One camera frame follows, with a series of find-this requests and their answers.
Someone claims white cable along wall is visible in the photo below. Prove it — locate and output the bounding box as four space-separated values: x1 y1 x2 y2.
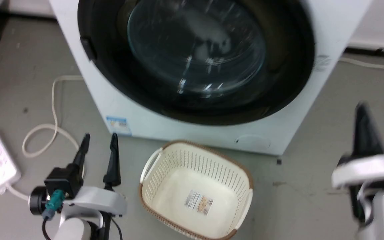
339 57 384 72

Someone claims blue energy label sticker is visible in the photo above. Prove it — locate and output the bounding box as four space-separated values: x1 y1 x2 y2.
106 116 132 136

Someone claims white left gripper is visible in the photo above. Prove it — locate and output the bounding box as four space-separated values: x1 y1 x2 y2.
63 133 128 218

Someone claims white front-load washing machine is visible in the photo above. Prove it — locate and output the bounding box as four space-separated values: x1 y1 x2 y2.
48 0 372 156

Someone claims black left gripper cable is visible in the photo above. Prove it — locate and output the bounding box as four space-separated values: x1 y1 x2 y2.
42 215 52 240

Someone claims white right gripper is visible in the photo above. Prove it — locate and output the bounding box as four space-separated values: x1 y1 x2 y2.
331 102 384 189

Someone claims barcode label sticker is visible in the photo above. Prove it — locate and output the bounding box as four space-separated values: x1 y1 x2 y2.
184 190 214 215

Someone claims cream plastic laundry basket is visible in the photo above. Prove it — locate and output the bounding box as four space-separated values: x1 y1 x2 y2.
139 140 254 240

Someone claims white power cord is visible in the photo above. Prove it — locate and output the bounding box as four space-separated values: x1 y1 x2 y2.
6 75 84 201

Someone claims black round glass washer door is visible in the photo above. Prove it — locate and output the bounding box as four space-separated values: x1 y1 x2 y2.
77 0 315 126

